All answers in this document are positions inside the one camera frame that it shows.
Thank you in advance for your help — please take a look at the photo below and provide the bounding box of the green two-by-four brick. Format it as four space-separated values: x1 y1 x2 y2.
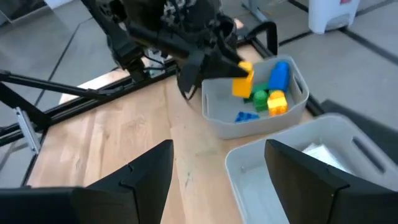
243 82 270 103

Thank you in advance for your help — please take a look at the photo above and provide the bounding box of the blue single-stud block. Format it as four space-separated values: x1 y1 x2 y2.
267 61 290 93

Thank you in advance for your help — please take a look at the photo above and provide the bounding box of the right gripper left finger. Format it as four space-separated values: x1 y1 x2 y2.
0 139 174 224

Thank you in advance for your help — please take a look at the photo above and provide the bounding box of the green toy block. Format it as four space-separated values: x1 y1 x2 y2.
253 90 269 113

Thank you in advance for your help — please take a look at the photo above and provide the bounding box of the dark blue square brick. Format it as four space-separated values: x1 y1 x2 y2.
234 111 261 123

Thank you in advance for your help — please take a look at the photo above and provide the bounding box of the grey stand base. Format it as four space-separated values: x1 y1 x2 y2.
241 0 271 23

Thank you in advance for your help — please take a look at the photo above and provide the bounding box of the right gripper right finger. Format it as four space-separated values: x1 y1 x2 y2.
264 139 398 224

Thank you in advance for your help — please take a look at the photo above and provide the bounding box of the silver metal bracket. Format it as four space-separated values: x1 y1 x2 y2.
15 107 42 156

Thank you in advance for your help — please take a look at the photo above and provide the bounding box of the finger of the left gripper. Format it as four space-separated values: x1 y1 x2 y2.
205 30 249 78
177 51 206 100

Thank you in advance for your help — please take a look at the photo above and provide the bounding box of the yellow single-stud block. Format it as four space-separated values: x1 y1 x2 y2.
267 96 289 117
231 61 255 99

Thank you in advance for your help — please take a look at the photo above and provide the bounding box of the grey plastic storage bin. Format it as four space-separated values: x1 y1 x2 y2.
225 113 398 224
201 55 310 140

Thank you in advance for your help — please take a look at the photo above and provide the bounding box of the yellow stepped block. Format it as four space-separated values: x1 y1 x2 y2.
269 90 286 101

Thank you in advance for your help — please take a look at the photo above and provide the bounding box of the black-and-white playing card deck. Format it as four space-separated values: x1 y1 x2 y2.
301 142 355 175

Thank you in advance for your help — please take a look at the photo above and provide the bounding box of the white trash can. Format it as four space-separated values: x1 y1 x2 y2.
308 0 361 34

